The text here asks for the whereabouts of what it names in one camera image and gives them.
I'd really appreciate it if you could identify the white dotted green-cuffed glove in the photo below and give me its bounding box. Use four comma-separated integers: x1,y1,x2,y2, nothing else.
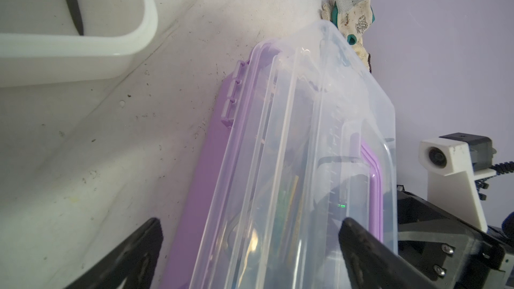
331,0,375,45

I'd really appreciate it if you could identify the purple clear-lid toolbox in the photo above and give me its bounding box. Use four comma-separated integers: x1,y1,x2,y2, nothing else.
161,21,398,288

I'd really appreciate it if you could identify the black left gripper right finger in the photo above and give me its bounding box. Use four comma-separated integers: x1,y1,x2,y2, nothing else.
338,218,435,289

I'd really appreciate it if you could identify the cream printed work glove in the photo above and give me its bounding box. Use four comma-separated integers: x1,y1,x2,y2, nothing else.
321,0,375,72

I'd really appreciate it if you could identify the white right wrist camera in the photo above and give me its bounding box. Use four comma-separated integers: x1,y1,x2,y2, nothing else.
418,132,497,232

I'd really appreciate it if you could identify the white plastic toolbox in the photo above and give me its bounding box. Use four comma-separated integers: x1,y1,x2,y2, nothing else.
1,0,158,88

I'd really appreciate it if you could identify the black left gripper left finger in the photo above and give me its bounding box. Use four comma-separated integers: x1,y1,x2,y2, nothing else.
67,218,163,289

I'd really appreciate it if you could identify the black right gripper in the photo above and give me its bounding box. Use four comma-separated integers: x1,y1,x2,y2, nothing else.
397,185,513,288

